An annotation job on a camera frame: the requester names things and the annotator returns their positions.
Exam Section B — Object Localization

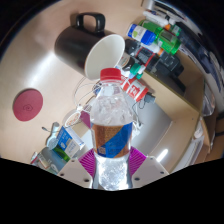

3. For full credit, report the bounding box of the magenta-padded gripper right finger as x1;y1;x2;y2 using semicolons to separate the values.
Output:
126;146;170;190

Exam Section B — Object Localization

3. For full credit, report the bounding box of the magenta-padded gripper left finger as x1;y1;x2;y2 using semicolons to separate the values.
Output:
57;148;99;190

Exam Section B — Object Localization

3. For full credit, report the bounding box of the clear red-capped water bottle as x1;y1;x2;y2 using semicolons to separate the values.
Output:
89;67;134;191

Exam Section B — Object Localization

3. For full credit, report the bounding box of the under-shelf light bar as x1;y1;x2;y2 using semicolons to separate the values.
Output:
155;148;170;163

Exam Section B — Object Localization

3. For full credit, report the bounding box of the white and blue carton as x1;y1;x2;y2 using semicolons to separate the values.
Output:
53;125;86;163

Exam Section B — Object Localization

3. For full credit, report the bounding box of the magenta pouch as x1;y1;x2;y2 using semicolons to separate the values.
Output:
79;109;93;128

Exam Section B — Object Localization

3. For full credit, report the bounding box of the flat round red coaster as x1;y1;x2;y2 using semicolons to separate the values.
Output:
12;88;44;122

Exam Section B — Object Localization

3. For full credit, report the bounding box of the red and white canister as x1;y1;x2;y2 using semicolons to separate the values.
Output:
119;75;149;103

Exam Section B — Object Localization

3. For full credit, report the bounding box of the black mug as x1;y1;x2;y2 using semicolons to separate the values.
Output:
54;12;127;81

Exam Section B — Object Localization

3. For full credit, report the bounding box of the green plastic container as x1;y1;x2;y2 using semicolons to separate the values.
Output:
138;19;182;55

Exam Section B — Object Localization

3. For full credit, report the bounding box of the white bottle with blue cap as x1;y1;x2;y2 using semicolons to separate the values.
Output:
126;23;158;46

